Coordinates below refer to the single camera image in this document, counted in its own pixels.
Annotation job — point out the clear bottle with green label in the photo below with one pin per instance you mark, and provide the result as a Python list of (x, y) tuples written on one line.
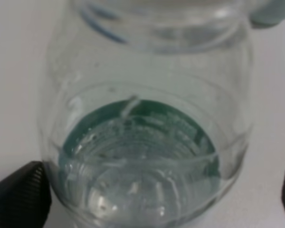
[(144, 116)]

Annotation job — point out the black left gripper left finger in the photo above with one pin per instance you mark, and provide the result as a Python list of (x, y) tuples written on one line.
[(25, 197)]

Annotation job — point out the teal plastic cup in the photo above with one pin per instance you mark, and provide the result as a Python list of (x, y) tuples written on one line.
[(267, 13)]

